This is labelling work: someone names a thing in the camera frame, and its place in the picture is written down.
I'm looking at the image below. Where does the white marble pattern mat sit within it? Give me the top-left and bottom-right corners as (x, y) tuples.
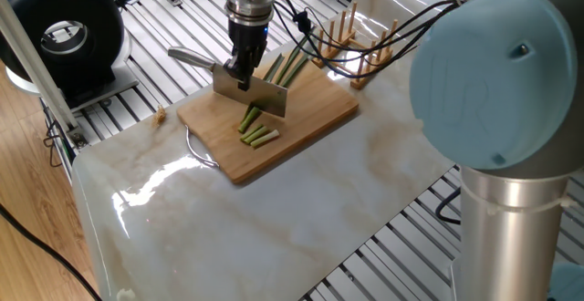
(71, 0), (512, 301)

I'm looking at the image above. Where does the short green garlic piece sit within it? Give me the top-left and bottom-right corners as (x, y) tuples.
(238, 107), (262, 132)
(240, 126), (268, 144)

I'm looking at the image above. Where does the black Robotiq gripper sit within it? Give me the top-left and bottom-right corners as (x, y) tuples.
(226, 15), (273, 90)

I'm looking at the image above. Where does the steel kitchen knife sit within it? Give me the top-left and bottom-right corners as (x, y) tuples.
(168, 47), (288, 119)

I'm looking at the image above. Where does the bamboo cutting board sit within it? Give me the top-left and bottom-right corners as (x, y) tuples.
(175, 61), (360, 188)

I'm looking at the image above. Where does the wooden slotted rack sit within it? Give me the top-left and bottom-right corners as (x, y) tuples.
(316, 0), (402, 88)

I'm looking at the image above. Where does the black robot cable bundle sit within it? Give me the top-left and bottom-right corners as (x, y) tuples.
(269, 0), (462, 78)

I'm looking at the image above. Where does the green garlic stalk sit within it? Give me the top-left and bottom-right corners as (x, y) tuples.
(263, 46), (316, 87)

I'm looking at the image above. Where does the short white garlic piece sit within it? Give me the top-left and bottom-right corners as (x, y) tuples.
(253, 131), (280, 150)
(245, 128), (275, 146)

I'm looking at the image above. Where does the metal wire board loop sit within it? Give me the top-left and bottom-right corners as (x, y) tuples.
(185, 130), (222, 170)

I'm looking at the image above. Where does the black floor cable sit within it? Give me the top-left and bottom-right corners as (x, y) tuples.
(0, 199), (103, 301)

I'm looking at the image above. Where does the aluminium frame post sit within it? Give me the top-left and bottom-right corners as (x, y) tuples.
(0, 0), (89, 149)

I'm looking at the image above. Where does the black round fan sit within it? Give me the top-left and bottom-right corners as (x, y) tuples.
(0, 0), (140, 112)

